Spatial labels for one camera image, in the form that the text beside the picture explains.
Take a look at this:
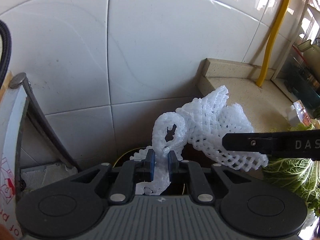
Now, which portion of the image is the white foam fruit net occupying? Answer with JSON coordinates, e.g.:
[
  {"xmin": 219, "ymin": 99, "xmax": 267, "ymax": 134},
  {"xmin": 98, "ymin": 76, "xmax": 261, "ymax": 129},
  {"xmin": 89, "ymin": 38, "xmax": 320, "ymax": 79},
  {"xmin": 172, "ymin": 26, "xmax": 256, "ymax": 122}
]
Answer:
[{"xmin": 131, "ymin": 86, "xmax": 268, "ymax": 196}]

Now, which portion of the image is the green napa cabbage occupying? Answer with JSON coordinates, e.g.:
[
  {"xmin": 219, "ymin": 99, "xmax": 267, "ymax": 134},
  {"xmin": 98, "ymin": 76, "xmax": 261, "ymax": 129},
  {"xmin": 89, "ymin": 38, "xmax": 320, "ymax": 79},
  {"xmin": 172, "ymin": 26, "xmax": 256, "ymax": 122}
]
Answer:
[{"xmin": 261, "ymin": 119, "xmax": 320, "ymax": 218}]

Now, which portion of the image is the orange printed carton box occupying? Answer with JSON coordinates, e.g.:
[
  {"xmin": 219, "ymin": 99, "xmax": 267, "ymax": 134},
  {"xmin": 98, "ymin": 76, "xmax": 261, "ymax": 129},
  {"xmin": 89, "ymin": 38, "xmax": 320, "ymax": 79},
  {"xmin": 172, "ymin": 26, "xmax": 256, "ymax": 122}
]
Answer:
[{"xmin": 285, "ymin": 100, "xmax": 311, "ymax": 127}]

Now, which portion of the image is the teal plastic basin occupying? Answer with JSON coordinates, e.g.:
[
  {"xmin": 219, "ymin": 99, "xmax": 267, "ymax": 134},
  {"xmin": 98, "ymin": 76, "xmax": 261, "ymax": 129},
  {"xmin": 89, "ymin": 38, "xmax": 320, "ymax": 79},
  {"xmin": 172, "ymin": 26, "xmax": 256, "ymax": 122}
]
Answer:
[{"xmin": 287, "ymin": 64, "xmax": 319, "ymax": 110}]

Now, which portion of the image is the green plastic colander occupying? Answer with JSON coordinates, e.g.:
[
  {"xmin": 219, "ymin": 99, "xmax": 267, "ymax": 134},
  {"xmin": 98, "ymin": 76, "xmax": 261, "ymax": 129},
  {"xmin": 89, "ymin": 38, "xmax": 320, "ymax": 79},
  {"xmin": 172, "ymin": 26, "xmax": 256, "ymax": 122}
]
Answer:
[{"xmin": 297, "ymin": 40, "xmax": 320, "ymax": 79}]

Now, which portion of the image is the white dish rack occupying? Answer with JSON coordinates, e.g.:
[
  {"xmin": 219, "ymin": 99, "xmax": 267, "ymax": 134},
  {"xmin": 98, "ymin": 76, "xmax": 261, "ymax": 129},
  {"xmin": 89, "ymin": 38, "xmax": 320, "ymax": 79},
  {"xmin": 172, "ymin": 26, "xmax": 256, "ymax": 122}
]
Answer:
[{"xmin": 271, "ymin": 0, "xmax": 320, "ymax": 103}]

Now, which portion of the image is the yellow gas hose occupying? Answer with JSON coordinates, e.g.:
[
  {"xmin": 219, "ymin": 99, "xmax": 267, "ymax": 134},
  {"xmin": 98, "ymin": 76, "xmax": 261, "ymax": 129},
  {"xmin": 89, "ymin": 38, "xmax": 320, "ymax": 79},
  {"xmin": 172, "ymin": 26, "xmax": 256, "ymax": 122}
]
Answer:
[{"xmin": 256, "ymin": 0, "xmax": 297, "ymax": 87}]

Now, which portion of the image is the black braided cable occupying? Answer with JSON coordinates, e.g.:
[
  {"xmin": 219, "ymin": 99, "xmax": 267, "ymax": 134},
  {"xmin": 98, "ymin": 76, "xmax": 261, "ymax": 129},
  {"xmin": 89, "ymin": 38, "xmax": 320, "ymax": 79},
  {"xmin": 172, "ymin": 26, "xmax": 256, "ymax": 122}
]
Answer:
[{"xmin": 0, "ymin": 19, "xmax": 13, "ymax": 86}]

